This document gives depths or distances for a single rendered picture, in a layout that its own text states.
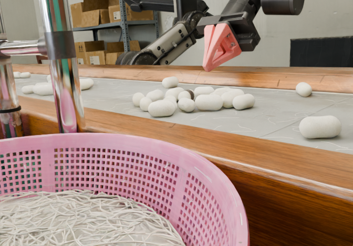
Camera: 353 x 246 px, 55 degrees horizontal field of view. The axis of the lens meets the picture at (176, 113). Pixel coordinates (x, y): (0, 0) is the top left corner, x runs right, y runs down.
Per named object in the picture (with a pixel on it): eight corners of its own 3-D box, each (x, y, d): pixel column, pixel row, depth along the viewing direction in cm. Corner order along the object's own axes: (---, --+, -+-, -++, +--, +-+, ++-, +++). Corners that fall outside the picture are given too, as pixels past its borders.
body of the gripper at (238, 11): (242, 18, 55) (260, -11, 58) (195, 24, 62) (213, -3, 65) (257, 48, 59) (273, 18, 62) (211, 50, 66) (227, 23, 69)
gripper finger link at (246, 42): (219, 54, 52) (244, 12, 56) (185, 55, 57) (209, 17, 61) (237, 83, 56) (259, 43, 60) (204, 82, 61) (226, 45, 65)
